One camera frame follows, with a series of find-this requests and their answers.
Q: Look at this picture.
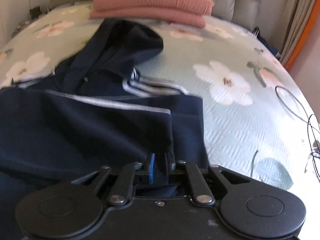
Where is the blue bag beside bed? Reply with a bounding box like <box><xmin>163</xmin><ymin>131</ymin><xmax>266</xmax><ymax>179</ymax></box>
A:
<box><xmin>252</xmin><ymin>27</ymin><xmax>279</xmax><ymax>57</ymax></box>

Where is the navy striped zip hoodie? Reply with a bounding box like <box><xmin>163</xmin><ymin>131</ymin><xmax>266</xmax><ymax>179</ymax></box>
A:
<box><xmin>1</xmin><ymin>19</ymin><xmax>208</xmax><ymax>239</ymax></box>

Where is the beige curtain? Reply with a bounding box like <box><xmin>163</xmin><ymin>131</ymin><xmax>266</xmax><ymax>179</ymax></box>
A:
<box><xmin>280</xmin><ymin>0</ymin><xmax>319</xmax><ymax>69</ymax></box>

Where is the folded pink blanket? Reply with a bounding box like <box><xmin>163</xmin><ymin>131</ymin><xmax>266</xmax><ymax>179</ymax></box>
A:
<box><xmin>90</xmin><ymin>0</ymin><xmax>214</xmax><ymax>28</ymax></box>

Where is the floral green bedspread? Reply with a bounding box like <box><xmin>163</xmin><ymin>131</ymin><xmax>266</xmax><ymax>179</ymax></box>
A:
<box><xmin>1</xmin><ymin>3</ymin><xmax>319</xmax><ymax>194</ymax></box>

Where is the black charger cable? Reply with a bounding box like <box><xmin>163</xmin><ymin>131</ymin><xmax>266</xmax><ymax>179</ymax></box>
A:
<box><xmin>274</xmin><ymin>85</ymin><xmax>320</xmax><ymax>183</ymax></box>

